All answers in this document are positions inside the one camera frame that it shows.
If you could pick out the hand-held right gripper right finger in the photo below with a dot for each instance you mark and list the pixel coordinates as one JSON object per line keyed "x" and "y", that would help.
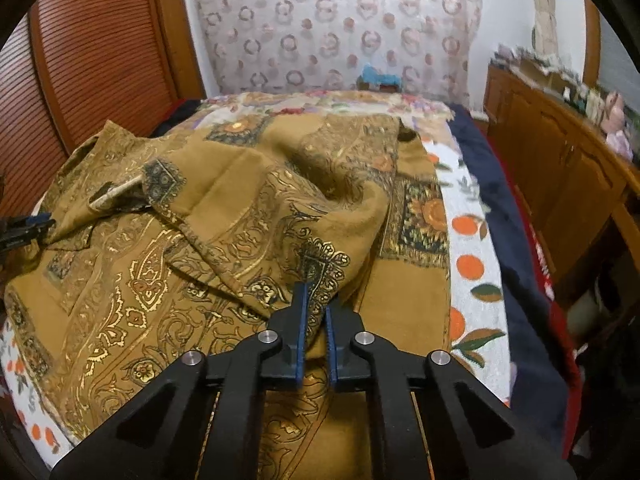
{"x": 331, "y": 355}

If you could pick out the brown gold patterned shirt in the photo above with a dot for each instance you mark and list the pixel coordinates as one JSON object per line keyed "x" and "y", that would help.
{"x": 225, "y": 185}

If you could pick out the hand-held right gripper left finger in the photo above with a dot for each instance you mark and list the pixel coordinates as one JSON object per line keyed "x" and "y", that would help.
{"x": 300, "y": 330}

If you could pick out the cardboard box with blue cloth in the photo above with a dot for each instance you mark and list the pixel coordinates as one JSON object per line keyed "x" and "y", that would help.
{"x": 377, "y": 79}

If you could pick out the beige curtain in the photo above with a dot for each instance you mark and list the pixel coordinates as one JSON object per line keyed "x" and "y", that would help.
{"x": 544, "y": 5}

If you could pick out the dark red cloth pile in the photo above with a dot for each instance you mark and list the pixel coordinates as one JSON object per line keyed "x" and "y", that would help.
{"x": 175, "y": 115}

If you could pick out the wooden sideboard cabinet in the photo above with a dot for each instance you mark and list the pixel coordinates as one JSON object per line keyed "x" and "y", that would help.
{"x": 560, "y": 160}

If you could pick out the pink tissue pack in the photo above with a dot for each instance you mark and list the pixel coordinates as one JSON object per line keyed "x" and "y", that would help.
{"x": 619, "y": 141}

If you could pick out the orange fruit print sheet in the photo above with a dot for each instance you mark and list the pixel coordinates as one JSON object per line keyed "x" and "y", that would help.
{"x": 470, "y": 270}

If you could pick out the navy blanket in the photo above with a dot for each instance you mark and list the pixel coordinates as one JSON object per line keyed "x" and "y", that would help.
{"x": 510, "y": 240}

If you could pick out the red-brown louvered wardrobe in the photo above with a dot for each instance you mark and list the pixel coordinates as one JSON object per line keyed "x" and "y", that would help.
{"x": 100, "y": 60}

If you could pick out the floral bedsheet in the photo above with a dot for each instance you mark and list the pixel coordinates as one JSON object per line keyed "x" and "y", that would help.
{"x": 350, "y": 105}

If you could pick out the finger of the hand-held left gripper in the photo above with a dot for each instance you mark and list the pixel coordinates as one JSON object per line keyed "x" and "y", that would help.
{"x": 25, "y": 230}

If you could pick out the circle patterned wall cloth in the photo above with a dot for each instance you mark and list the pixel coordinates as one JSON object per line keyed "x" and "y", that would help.
{"x": 325, "y": 25}

